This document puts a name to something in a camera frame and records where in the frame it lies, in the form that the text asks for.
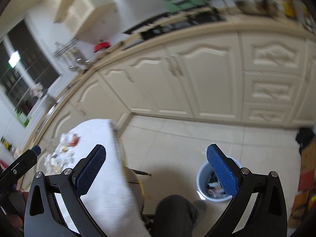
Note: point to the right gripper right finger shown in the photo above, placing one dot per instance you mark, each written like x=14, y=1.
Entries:
x=269, y=213

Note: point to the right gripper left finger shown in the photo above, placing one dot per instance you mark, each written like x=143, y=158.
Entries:
x=43, y=216

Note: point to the trash pile on table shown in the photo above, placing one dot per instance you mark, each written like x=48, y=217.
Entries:
x=60, y=152

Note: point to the light blue trash bin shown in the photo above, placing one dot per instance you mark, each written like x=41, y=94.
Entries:
x=208, y=186

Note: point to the dark kitchen window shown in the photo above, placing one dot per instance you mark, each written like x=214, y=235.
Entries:
x=23, y=66

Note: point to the cream kitchen cabinet unit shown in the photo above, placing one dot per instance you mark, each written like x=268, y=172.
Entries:
x=258, y=72

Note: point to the brown cardboard box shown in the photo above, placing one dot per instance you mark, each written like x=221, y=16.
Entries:
x=305, y=198

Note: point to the white cloth covered table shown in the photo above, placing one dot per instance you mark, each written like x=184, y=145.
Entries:
x=110, y=199

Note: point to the green dish soap bottle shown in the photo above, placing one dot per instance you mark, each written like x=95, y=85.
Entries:
x=23, y=119

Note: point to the black bag on floor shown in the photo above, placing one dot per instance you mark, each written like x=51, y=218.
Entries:
x=304, y=137

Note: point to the person's dark trouser leg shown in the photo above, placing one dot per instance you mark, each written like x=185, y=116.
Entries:
x=177, y=216

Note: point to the red pot lid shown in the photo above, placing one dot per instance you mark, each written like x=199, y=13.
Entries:
x=102, y=45

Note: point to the yellow red seasoning package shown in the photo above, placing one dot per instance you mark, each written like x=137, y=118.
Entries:
x=289, y=9

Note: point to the steel wok pan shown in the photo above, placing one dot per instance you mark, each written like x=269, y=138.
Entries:
x=267, y=8

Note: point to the black gas stove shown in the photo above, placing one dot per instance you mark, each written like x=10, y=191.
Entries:
x=168, y=22

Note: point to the cream upper wall cabinet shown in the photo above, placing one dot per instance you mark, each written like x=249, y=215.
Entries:
x=78, y=16

